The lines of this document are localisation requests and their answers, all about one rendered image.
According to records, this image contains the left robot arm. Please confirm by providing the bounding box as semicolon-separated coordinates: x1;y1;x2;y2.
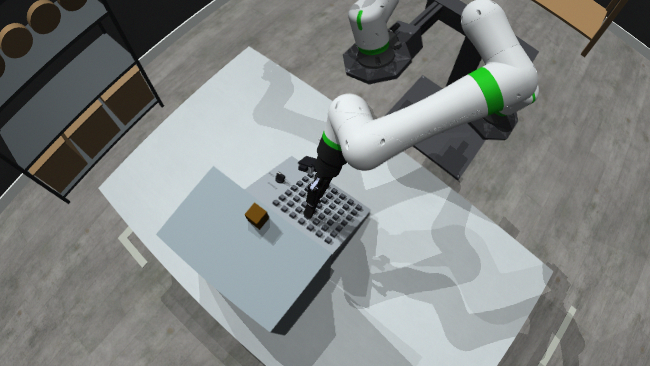
317;0;539;171

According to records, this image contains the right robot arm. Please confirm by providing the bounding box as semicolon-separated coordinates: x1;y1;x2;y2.
348;0;402;69

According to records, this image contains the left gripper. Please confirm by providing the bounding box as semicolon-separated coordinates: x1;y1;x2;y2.
303;156;343;219

